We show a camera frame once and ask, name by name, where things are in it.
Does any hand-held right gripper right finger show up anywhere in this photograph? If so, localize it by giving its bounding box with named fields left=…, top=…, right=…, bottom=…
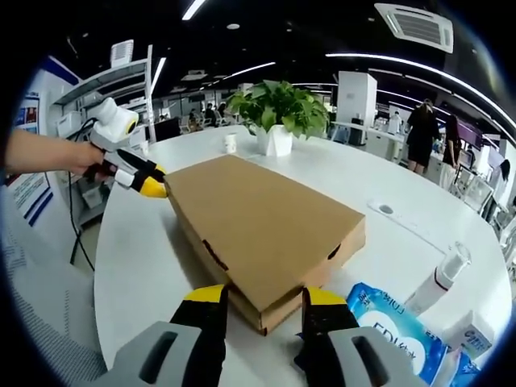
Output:
left=293, top=285, right=425, bottom=387

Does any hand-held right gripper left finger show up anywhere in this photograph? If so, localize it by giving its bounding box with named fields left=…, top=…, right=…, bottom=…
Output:
left=106, top=284, right=231, bottom=387

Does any white-label soft item wipes packet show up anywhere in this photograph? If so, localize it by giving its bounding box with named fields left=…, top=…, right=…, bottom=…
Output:
left=345, top=281, right=451, bottom=387

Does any plain blue soft item packet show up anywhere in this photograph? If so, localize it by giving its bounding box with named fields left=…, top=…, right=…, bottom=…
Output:
left=447, top=350, right=483, bottom=387

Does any white bottle with clear cap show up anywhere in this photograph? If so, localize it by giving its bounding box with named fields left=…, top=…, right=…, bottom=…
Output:
left=405, top=240, right=472, bottom=318

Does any brown cardboard shoe box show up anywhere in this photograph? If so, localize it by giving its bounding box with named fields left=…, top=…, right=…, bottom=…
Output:
left=163, top=155, right=368, bottom=337

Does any small white carton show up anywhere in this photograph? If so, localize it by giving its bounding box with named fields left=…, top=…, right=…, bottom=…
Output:
left=443, top=310, right=495, bottom=360

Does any person's left hand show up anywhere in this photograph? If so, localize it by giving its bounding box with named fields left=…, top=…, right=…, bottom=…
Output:
left=66, top=140, right=113, bottom=181

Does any black desk monitor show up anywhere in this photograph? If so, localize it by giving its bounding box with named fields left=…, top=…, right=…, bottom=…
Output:
left=154, top=117, right=181, bottom=143

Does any grey metal shelf rack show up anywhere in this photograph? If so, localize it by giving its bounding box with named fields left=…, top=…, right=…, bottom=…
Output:
left=52, top=43, right=156, bottom=150

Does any white ribbed appliance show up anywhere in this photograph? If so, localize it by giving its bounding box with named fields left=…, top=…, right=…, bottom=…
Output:
left=110, top=39, right=135, bottom=69

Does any grey mesh office chair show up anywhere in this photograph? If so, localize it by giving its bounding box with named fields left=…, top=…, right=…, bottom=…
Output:
left=0, top=225, right=110, bottom=387

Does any white table socket strip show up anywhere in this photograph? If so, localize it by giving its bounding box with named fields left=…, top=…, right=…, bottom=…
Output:
left=367, top=197, right=449, bottom=256

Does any green plant in white pot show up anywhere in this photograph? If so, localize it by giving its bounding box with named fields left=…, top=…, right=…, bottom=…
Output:
left=225, top=79, right=331, bottom=158

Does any row of white office chairs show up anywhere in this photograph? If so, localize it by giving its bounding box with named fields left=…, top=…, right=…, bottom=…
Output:
left=455, top=169, right=516, bottom=243

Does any long ceiling light strip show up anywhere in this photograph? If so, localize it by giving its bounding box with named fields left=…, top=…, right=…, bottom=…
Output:
left=325, top=52, right=516, bottom=134

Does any ceiling air conditioner unit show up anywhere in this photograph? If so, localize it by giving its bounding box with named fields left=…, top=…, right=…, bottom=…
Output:
left=373, top=2, right=455, bottom=55

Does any black cable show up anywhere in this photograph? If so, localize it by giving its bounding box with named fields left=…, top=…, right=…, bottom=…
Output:
left=66, top=116, right=100, bottom=272

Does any blue striped wall poster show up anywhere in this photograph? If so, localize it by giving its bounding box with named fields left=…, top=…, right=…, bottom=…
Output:
left=10, top=90, right=56, bottom=227

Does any purple wall screen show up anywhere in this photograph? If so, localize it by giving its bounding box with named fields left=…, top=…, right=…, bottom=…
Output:
left=459, top=123, right=483, bottom=148

